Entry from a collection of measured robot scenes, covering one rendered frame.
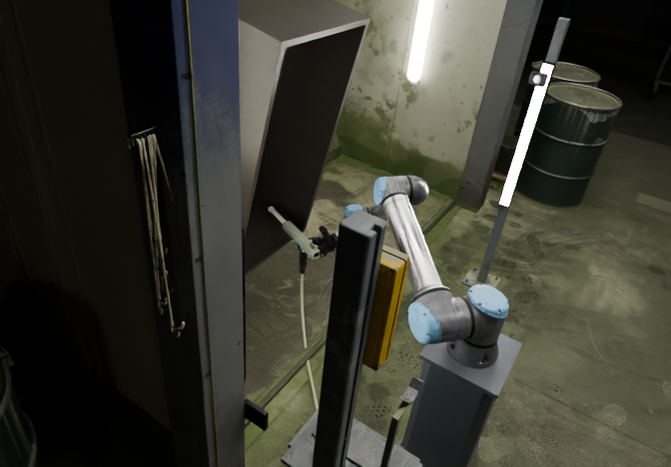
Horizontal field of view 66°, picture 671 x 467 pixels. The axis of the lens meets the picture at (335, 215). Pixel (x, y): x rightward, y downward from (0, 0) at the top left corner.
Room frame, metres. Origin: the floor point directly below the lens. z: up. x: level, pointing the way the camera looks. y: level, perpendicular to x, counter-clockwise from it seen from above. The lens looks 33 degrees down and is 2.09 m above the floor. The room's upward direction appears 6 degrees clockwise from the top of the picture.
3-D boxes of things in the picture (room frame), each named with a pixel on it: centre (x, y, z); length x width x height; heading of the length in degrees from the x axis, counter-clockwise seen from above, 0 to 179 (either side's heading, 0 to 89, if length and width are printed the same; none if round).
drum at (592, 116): (3.92, -1.80, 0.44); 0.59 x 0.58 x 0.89; 165
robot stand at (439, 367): (1.40, -0.57, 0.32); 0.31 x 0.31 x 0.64; 60
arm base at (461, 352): (1.40, -0.57, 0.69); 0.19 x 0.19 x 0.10
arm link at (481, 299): (1.40, -0.57, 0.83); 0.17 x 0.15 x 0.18; 109
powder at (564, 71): (4.57, -1.88, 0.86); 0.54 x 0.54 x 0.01
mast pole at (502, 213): (2.61, -0.99, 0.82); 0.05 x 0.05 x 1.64; 60
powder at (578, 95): (3.92, -1.80, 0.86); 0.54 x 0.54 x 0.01
